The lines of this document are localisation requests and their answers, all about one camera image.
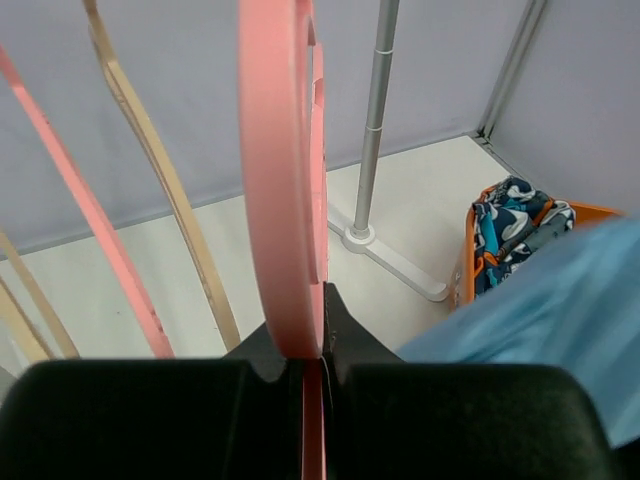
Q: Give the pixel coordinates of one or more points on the white clothes rack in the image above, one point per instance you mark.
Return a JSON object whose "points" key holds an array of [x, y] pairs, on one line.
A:
{"points": [[357, 234]]}

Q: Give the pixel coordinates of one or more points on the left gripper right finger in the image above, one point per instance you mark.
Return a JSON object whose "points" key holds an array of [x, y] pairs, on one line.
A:
{"points": [[389, 419]]}

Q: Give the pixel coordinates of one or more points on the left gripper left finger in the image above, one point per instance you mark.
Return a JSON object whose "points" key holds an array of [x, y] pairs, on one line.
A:
{"points": [[234, 417]]}

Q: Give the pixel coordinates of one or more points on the light blue shorts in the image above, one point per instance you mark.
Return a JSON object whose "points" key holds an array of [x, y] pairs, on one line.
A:
{"points": [[574, 305]]}

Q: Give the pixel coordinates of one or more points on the pink plastic hanger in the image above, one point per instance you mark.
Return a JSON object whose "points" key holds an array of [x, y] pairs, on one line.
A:
{"points": [[281, 100], [103, 230]]}

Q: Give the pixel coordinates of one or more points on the orange plastic basket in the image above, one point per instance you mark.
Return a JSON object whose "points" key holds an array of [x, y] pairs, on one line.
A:
{"points": [[461, 285]]}

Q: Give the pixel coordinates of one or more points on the colourful patterned shorts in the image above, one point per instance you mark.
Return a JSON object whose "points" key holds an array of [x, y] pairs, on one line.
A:
{"points": [[511, 221]]}

